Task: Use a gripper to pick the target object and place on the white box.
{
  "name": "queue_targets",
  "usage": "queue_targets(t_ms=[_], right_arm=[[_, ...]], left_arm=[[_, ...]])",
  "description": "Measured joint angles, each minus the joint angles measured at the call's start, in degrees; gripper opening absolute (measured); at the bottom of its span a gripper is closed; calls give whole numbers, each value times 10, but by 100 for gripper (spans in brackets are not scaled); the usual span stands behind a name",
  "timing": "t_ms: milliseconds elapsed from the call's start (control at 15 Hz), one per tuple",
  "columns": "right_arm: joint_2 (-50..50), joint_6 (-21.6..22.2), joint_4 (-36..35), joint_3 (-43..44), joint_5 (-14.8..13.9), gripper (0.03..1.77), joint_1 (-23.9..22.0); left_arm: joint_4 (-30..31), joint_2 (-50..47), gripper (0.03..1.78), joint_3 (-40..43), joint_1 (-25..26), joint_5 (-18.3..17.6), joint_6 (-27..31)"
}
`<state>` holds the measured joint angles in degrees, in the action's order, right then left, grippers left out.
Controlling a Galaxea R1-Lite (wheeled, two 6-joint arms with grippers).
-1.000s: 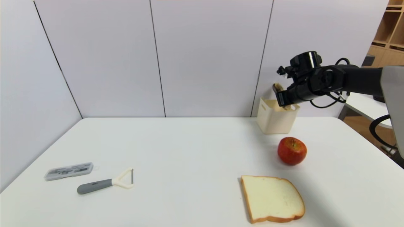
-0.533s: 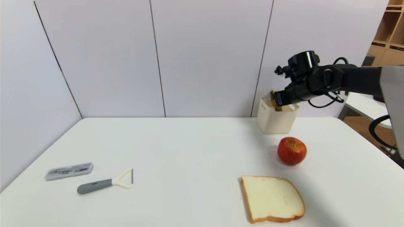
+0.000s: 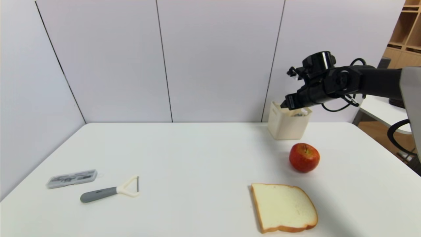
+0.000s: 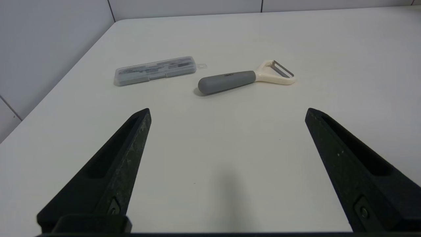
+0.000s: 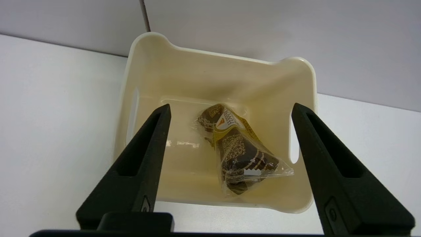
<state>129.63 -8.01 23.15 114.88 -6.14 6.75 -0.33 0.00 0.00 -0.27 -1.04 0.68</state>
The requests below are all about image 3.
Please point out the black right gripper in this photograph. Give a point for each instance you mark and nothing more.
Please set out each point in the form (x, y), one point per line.
(291, 101)

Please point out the clear chocolate pack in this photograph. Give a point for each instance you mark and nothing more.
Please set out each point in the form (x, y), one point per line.
(300, 114)

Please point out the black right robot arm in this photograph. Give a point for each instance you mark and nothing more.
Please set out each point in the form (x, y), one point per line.
(378, 82)

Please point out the cream plastic storage box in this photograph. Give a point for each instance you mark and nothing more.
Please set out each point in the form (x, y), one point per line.
(286, 128)

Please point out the red apple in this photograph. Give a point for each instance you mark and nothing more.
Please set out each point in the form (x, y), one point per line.
(304, 158)

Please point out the white side table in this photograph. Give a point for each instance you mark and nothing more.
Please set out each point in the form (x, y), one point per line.
(381, 113)

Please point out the white bread slice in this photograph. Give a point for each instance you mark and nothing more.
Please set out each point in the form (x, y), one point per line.
(283, 207)

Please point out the wooden shelf cabinet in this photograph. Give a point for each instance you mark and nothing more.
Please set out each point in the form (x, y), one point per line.
(406, 42)

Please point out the black office chair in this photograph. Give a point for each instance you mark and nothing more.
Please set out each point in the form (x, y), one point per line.
(412, 164)

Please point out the clear plastic flat case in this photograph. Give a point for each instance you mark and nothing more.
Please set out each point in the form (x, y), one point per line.
(72, 178)

